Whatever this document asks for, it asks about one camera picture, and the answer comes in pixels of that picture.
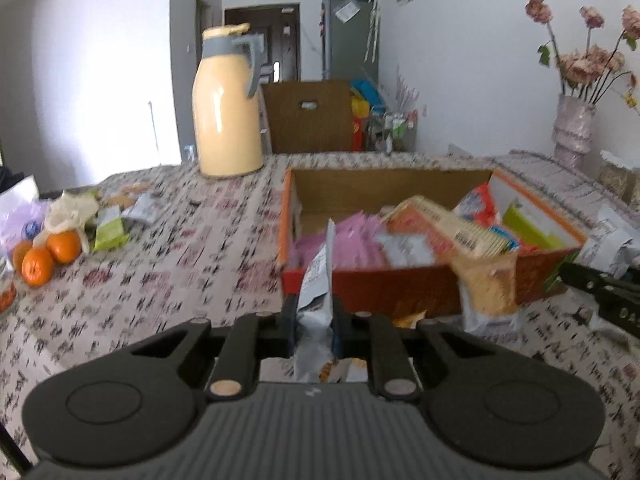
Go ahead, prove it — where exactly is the yellow thermos jug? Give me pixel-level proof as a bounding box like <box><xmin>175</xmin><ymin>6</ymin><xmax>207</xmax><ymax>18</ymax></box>
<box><xmin>192</xmin><ymin>23</ymin><xmax>265</xmax><ymax>178</ymax></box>

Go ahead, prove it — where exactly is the white oat crisp packet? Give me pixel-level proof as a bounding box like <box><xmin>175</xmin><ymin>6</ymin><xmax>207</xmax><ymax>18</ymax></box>
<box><xmin>452</xmin><ymin>250</ymin><xmax>521</xmax><ymax>333</ymax></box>

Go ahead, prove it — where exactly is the folded umbrella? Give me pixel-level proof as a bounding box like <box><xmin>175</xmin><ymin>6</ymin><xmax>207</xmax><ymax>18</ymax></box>
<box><xmin>367</xmin><ymin>0</ymin><xmax>381</xmax><ymax>63</ymax></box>

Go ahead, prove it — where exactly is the black folding chair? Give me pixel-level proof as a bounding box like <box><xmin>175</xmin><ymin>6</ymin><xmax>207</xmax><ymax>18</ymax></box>
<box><xmin>0</xmin><ymin>165</ymin><xmax>26</xmax><ymax>193</ymax></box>

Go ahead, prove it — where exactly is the metal rolling cart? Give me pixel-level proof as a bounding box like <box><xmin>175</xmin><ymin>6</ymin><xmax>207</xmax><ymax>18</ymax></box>
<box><xmin>367</xmin><ymin>110</ymin><xmax>418</xmax><ymax>153</ymax></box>

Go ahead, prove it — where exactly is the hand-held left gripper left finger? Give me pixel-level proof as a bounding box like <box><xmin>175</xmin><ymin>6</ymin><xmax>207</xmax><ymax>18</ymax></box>
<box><xmin>112</xmin><ymin>294</ymin><xmax>301</xmax><ymax>402</ymax></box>

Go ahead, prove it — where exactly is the dried pink rose bouquet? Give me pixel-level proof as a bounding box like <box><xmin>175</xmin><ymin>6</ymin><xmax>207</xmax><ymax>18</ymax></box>
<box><xmin>521</xmin><ymin>0</ymin><xmax>640</xmax><ymax>106</ymax></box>

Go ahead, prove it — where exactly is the blue plastic dustpan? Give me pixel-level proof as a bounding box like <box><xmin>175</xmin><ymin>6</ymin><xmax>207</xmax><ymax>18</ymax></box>
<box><xmin>350</xmin><ymin>78</ymin><xmax>386</xmax><ymax>111</ymax></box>

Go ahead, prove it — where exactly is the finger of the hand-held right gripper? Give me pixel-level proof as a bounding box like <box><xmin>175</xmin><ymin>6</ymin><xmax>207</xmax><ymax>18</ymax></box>
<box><xmin>559</xmin><ymin>262</ymin><xmax>640</xmax><ymax>297</ymax></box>

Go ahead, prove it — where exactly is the pale dried grass bunch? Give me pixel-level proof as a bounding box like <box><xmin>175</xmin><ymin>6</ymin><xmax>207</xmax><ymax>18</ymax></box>
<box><xmin>395</xmin><ymin>67</ymin><xmax>421</xmax><ymax>111</ymax></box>

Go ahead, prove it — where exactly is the dark brown door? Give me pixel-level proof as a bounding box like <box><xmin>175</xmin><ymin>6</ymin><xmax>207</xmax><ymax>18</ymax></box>
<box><xmin>225</xmin><ymin>4</ymin><xmax>301</xmax><ymax>83</ymax></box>

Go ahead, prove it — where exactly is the grey white snack packet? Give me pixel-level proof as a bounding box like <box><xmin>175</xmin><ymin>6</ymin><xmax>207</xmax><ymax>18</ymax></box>
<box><xmin>295</xmin><ymin>217</ymin><xmax>337</xmax><ymax>383</ymax></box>

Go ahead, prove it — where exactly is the pink snack packet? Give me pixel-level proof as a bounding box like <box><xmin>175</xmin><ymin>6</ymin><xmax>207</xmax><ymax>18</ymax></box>
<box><xmin>295</xmin><ymin>212</ymin><xmax>388</xmax><ymax>268</ymax></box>

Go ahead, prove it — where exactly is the pink textured vase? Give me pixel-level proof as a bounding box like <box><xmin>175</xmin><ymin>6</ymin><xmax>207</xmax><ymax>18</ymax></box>
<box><xmin>552</xmin><ymin>94</ymin><xmax>597</xmax><ymax>171</ymax></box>

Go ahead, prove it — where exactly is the orange cardboard box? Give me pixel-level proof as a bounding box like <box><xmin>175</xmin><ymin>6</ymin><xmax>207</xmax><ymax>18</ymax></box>
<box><xmin>278</xmin><ymin>166</ymin><xmax>588</xmax><ymax>318</ymax></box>

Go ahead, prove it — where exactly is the red blue snack bag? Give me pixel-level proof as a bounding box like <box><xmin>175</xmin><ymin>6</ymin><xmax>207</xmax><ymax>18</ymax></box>
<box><xmin>452</xmin><ymin>185</ymin><xmax>501</xmax><ymax>226</ymax></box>

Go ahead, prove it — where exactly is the green snack packet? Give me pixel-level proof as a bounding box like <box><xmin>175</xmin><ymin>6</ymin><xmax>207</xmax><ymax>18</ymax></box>
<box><xmin>92</xmin><ymin>205</ymin><xmax>130</xmax><ymax>252</ymax></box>

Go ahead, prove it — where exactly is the beige biscuit packet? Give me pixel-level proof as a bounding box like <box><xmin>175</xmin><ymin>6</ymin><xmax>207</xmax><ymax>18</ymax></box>
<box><xmin>387</xmin><ymin>197</ymin><xmax>508</xmax><ymax>261</ymax></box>

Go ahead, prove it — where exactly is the white purple plastic bag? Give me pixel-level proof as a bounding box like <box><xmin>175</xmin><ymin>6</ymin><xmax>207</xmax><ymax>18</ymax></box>
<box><xmin>0</xmin><ymin>176</ymin><xmax>48</xmax><ymax>261</ymax></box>

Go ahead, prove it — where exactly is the lime green flat packet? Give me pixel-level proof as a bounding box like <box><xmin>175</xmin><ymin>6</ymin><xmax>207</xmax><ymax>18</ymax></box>
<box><xmin>502</xmin><ymin>200</ymin><xmax>568</xmax><ymax>251</ymax></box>

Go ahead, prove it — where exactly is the grey refrigerator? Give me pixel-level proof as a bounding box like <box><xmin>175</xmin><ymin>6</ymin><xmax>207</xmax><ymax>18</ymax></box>
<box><xmin>321</xmin><ymin>0</ymin><xmax>381</xmax><ymax>81</ymax></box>

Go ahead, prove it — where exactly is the grey white foil packet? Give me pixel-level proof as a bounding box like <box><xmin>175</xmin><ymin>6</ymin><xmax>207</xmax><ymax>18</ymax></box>
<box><xmin>122</xmin><ymin>192</ymin><xmax>161</xmax><ymax>223</ymax></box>

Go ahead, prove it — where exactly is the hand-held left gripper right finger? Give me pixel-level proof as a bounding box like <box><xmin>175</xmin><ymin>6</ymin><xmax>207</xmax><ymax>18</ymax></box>
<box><xmin>331</xmin><ymin>294</ymin><xmax>527</xmax><ymax>400</ymax></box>

